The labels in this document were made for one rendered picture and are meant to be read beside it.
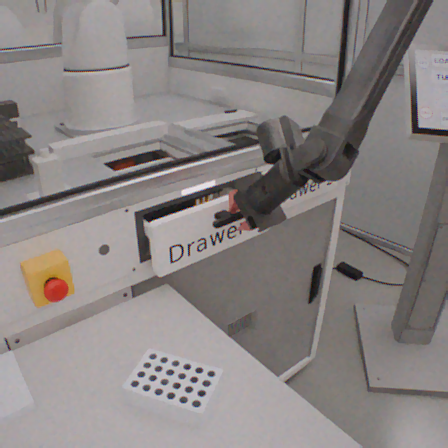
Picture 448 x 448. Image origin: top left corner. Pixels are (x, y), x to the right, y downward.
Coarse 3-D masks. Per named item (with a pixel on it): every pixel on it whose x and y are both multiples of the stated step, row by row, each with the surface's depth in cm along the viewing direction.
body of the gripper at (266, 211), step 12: (240, 180) 71; (252, 180) 72; (240, 192) 70; (252, 192) 69; (264, 192) 66; (252, 204) 69; (264, 204) 68; (276, 204) 67; (252, 216) 70; (264, 216) 70; (276, 216) 71; (264, 228) 69
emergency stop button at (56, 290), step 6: (48, 282) 60; (54, 282) 60; (60, 282) 61; (66, 282) 62; (48, 288) 60; (54, 288) 60; (60, 288) 61; (66, 288) 62; (48, 294) 60; (54, 294) 60; (60, 294) 61; (66, 294) 62; (48, 300) 61; (54, 300) 61; (60, 300) 62
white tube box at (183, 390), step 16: (160, 352) 61; (144, 368) 58; (160, 368) 59; (176, 368) 58; (192, 368) 58; (208, 368) 58; (128, 384) 55; (144, 384) 55; (160, 384) 55; (176, 384) 56; (192, 384) 55; (208, 384) 57; (128, 400) 56; (144, 400) 54; (160, 400) 53; (176, 400) 53; (192, 400) 53; (208, 400) 53; (176, 416) 53; (192, 416) 52; (208, 416) 54
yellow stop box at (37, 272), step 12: (48, 252) 65; (60, 252) 65; (24, 264) 61; (36, 264) 61; (48, 264) 61; (60, 264) 62; (24, 276) 61; (36, 276) 60; (48, 276) 62; (60, 276) 63; (36, 288) 61; (72, 288) 65; (36, 300) 62
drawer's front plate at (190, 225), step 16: (192, 208) 75; (208, 208) 76; (224, 208) 78; (160, 224) 70; (176, 224) 72; (192, 224) 75; (208, 224) 77; (240, 224) 83; (160, 240) 71; (176, 240) 74; (192, 240) 76; (208, 240) 79; (224, 240) 82; (240, 240) 85; (160, 256) 73; (176, 256) 75; (192, 256) 78; (160, 272) 74
